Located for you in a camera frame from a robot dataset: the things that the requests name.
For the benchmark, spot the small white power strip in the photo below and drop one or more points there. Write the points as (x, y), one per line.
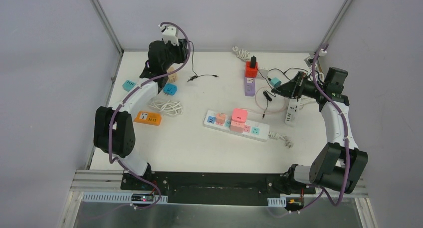
(296, 104)

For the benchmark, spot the orange power strip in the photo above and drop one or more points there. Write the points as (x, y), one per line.
(148, 118)

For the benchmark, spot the pink cube socket adapter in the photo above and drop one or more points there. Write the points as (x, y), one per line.
(239, 115)

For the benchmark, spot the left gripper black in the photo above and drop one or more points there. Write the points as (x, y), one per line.
(153, 67)

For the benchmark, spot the black mounting base plate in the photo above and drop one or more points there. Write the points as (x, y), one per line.
(236, 189)

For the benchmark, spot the beige cube adapter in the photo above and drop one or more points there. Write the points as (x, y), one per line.
(172, 78)

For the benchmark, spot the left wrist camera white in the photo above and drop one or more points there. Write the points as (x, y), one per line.
(169, 35)

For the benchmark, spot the teal power strip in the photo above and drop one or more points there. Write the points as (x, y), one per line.
(128, 85)

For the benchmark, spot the red cube socket adapter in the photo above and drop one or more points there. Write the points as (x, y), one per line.
(251, 69)

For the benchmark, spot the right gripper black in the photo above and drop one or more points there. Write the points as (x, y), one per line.
(296, 86)

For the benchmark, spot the purple power strip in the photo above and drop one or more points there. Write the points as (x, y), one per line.
(249, 87)

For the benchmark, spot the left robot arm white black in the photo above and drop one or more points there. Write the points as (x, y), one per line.
(114, 132)

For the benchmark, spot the white cube adapter behind red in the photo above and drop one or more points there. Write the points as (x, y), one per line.
(264, 68)

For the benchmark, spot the blue plug adapter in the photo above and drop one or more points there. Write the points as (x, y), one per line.
(170, 89)

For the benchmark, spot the light pink cube adapter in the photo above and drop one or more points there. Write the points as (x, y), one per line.
(237, 126)

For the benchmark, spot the long white power strip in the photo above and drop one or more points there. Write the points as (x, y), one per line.
(246, 128)

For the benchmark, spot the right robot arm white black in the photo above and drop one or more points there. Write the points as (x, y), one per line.
(340, 164)

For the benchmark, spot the small orange pink adapter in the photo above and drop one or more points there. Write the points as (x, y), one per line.
(220, 119)

